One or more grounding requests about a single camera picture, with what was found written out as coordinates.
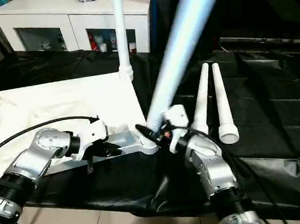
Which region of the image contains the red bottle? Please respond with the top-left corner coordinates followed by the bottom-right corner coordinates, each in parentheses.
top-left (88, 34), bottom-right (98, 52)

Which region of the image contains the black box with tan label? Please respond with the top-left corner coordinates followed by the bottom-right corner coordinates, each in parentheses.
top-left (153, 0), bottom-right (263, 57)

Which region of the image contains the dark metal rail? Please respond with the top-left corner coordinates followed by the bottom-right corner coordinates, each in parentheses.
top-left (219, 31), bottom-right (300, 51)

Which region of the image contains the white plastic table leg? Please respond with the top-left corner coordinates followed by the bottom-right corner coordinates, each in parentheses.
top-left (111, 0), bottom-right (135, 82)
top-left (136, 0), bottom-right (236, 137)
top-left (211, 61), bottom-right (241, 146)
top-left (186, 62), bottom-right (215, 138)

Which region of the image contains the white cabinet with glass doors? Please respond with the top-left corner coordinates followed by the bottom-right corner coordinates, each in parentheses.
top-left (0, 0), bottom-right (159, 65)

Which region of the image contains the black mat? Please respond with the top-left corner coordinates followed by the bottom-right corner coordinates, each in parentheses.
top-left (0, 27), bottom-right (300, 224)

